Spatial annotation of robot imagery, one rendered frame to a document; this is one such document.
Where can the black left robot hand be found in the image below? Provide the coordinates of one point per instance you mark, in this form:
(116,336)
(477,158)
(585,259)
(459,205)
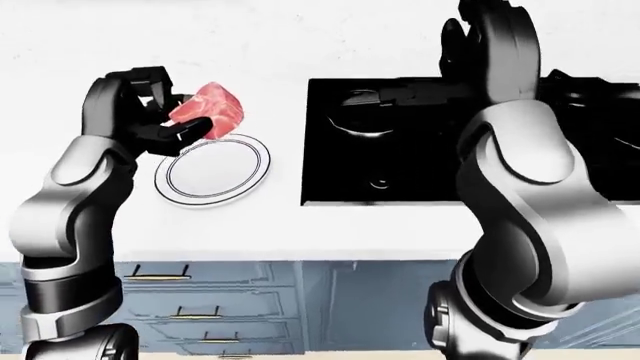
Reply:
(107,108)

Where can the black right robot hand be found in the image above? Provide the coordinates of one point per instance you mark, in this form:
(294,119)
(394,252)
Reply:
(507,48)

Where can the raw red steak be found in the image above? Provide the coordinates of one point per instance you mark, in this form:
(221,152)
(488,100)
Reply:
(215,108)

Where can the white round plate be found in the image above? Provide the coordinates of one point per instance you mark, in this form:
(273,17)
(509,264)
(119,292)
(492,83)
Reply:
(215,176)

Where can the black frying pan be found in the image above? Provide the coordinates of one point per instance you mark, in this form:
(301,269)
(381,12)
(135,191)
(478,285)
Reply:
(367,112)

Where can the black cooktop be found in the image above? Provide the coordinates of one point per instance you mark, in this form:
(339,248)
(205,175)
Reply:
(425,176)

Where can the blue-grey drawer cabinet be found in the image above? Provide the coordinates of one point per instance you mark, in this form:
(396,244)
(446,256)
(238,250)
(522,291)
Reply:
(310,300)

